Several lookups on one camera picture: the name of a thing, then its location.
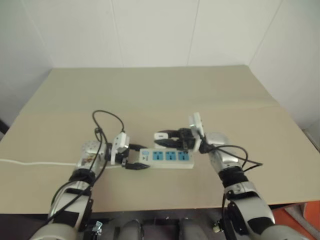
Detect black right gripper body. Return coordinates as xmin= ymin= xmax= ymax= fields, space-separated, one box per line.
xmin=176 ymin=127 xmax=196 ymax=152

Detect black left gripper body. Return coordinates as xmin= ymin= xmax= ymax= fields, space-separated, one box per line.
xmin=116 ymin=149 xmax=133 ymax=171

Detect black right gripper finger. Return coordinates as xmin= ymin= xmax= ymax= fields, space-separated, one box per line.
xmin=154 ymin=128 xmax=181 ymax=139
xmin=154 ymin=139 xmax=181 ymax=149

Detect white charger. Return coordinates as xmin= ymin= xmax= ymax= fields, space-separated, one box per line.
xmin=153 ymin=132 xmax=170 ymax=146

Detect white power strip blue sockets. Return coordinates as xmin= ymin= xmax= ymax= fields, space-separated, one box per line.
xmin=136 ymin=147 xmax=195 ymax=170

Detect dark rounded shape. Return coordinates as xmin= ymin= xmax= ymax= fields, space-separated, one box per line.
xmin=119 ymin=219 xmax=142 ymax=240

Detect dark object at edge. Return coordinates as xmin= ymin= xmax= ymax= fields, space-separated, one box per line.
xmin=0 ymin=119 xmax=10 ymax=136

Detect orange object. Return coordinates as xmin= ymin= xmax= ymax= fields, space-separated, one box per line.
xmin=271 ymin=199 xmax=320 ymax=240

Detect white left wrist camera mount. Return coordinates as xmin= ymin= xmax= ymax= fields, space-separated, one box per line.
xmin=110 ymin=132 xmax=131 ymax=166

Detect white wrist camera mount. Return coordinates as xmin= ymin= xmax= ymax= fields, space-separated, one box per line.
xmin=187 ymin=112 xmax=206 ymax=153
xmin=110 ymin=132 xmax=131 ymax=166

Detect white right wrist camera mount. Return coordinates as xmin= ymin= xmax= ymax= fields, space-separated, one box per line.
xmin=187 ymin=112 xmax=206 ymax=153

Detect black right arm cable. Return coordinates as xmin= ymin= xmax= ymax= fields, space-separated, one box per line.
xmin=199 ymin=141 xmax=265 ymax=240

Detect white power strip cord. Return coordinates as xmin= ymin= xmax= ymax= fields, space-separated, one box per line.
xmin=0 ymin=158 xmax=118 ymax=170

